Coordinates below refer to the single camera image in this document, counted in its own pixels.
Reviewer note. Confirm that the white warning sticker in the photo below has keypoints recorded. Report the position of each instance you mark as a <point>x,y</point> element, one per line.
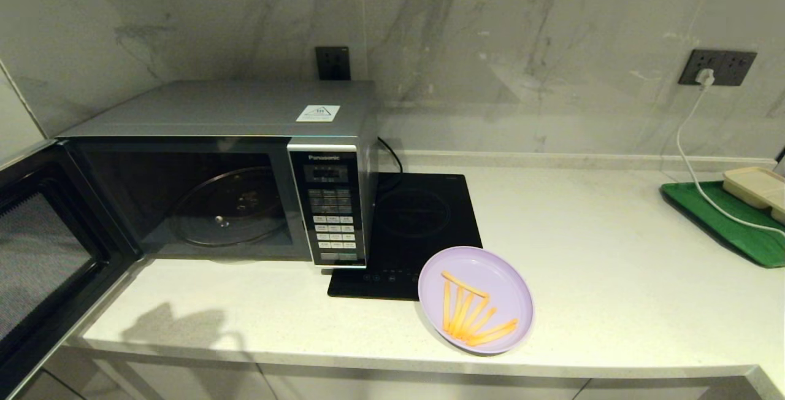
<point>317,113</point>

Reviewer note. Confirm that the black glass microwave door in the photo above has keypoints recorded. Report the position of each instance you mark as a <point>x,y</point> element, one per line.
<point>49,253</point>

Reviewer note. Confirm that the small black wall socket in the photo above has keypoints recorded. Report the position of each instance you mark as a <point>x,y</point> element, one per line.
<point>333,63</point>

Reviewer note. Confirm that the wide black wall socket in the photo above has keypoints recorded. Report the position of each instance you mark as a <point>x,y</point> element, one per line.
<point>733,67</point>

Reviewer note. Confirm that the silver Panasonic microwave oven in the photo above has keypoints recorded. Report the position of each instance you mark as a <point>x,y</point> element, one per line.
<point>233,105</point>

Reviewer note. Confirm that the white power plug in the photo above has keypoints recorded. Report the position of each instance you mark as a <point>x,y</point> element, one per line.
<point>706,77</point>

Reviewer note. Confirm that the green plastic tray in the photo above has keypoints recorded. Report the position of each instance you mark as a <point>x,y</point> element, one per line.
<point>736,234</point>

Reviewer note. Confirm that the black induction cooktop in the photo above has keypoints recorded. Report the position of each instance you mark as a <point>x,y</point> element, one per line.
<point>429,216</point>

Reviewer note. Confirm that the beige lunch box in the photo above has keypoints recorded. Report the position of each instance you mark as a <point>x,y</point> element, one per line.
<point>755,185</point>

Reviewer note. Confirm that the purple plastic plate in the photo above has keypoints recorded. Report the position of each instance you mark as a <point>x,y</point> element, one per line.
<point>503,271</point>

